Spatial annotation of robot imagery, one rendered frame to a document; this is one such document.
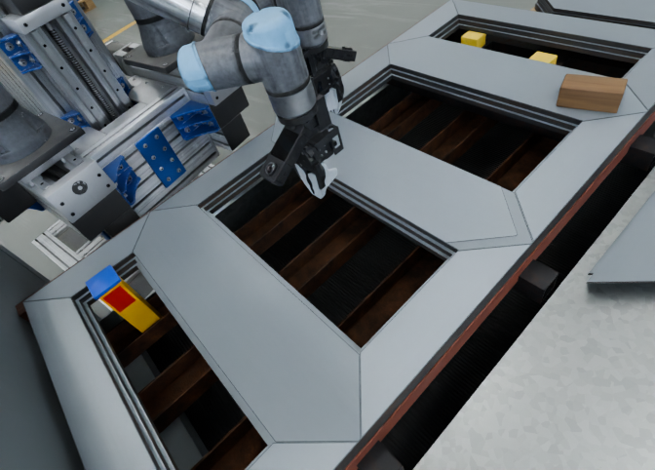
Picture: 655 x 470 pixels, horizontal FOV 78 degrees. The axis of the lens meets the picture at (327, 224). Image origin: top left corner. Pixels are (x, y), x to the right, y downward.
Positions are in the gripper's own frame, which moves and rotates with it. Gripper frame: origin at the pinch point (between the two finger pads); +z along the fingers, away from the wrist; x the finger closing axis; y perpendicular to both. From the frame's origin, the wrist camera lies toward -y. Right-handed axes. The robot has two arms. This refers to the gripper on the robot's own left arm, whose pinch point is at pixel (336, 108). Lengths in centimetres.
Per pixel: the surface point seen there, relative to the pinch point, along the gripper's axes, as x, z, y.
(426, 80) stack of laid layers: 11.0, 2.3, -24.8
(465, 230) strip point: 51, 1, 15
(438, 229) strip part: 47, 1, 17
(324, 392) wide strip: 53, 1, 54
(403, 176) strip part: 32.1, 0.8, 10.0
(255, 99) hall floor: -173, 87, -56
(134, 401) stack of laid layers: 28, 3, 78
